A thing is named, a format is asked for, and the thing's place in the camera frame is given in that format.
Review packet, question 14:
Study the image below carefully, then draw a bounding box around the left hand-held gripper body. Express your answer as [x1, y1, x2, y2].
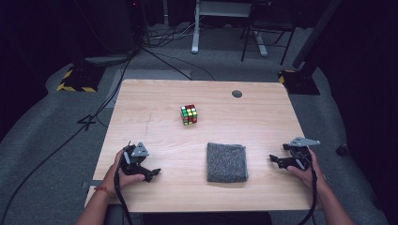
[120, 141, 150, 176]

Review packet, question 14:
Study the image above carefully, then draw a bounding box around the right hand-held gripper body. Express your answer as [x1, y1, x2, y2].
[289, 136, 321, 172]

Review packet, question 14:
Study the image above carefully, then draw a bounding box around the grey fuzzy cloth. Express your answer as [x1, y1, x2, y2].
[206, 142, 250, 184]

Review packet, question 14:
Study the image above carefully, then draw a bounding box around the multicoloured puzzle cube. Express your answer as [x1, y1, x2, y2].
[179, 104, 199, 127]

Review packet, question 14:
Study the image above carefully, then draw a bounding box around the person's right hand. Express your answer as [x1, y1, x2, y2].
[285, 148, 327, 190]

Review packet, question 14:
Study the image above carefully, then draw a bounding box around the person's left hand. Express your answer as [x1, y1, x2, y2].
[102, 149, 146, 190]

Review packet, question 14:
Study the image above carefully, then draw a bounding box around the small black floor object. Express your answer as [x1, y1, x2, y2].
[335, 142, 349, 157]

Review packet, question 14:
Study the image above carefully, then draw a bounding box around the black yellow striped stand base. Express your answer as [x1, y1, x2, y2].
[278, 68, 321, 96]
[56, 64, 106, 93]

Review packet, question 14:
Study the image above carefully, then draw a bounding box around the person's dark clothing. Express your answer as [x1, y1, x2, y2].
[104, 203, 274, 225]

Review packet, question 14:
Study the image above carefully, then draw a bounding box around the dark slanted stand pole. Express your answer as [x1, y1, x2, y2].
[291, 0, 343, 70]

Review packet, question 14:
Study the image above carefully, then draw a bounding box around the black metal chair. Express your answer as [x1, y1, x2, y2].
[240, 0, 297, 67]

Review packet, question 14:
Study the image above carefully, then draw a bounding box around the left hand-held gripper black cable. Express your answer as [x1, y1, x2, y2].
[114, 165, 134, 225]

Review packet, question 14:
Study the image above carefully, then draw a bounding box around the hand-held gripper black cable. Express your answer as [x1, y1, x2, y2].
[114, 165, 134, 225]
[296, 149, 319, 225]

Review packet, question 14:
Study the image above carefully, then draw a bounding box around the right hand-held gripper black cable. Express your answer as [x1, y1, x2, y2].
[296, 149, 319, 225]

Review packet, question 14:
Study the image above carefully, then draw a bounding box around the red string bracelet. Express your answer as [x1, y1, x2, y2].
[93, 186, 115, 199]

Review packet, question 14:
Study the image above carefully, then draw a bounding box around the grey table bracket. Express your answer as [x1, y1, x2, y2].
[80, 179, 104, 190]

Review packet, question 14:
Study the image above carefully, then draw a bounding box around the long black floor cable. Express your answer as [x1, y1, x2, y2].
[0, 51, 140, 219]

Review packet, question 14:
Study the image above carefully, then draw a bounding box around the thin black floor cable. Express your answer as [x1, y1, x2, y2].
[141, 46, 217, 82]

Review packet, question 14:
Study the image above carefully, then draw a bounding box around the bundle of floor cables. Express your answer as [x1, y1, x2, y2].
[143, 22, 196, 49]

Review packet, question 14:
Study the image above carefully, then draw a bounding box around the white desk frame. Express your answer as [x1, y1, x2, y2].
[191, 0, 268, 57]

